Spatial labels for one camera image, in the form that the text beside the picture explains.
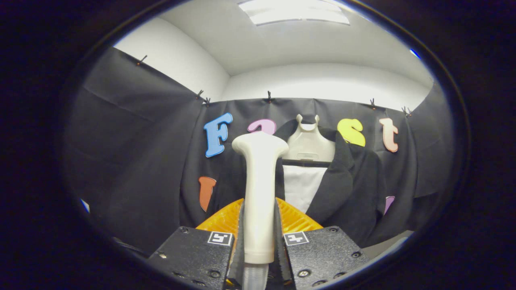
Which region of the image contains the white hanger board stand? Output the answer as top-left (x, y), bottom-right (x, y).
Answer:
top-left (282, 114), bottom-right (336, 214)

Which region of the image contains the black suit jacket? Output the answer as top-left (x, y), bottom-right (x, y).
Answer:
top-left (214, 119), bottom-right (387, 248)

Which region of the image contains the black backdrop cloth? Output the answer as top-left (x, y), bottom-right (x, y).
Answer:
top-left (64, 46), bottom-right (456, 256)

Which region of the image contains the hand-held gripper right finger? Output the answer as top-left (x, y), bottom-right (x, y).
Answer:
top-left (275, 197), bottom-right (369, 290)

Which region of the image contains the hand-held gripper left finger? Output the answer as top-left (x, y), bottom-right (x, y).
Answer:
top-left (147, 197), bottom-right (246, 290)

